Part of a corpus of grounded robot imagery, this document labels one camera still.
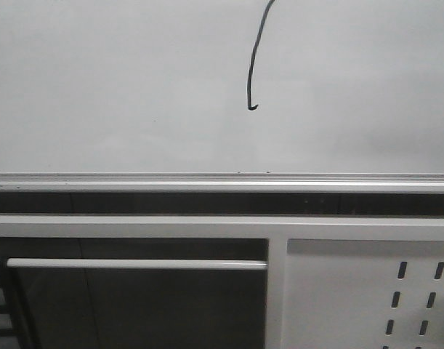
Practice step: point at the white perforated metal panel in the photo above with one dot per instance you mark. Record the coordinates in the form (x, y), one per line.
(364, 294)

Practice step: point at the white horizontal bar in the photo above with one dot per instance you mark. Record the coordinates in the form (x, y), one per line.
(137, 264)

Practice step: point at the black rack at lower left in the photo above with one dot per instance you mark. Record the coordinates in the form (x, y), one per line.
(14, 326)

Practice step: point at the white metal stand frame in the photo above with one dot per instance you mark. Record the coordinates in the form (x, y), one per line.
(278, 230)

